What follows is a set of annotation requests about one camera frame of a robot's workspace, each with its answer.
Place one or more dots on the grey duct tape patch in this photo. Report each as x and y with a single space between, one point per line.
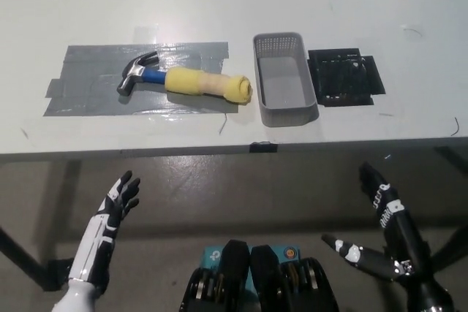
91 96

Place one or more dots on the black robot body blocks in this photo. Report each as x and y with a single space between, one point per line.
267 282

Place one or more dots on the black table leg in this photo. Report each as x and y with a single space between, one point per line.
23 257
449 250

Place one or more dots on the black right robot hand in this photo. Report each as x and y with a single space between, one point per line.
398 231

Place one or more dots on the claw hammer with yellow wrap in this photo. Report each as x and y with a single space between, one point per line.
190 83

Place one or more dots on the teal router box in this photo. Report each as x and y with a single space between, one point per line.
213 255

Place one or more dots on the grey plastic basket container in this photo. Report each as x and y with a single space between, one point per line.
287 89

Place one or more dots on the white and black left hand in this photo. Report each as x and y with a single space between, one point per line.
102 231

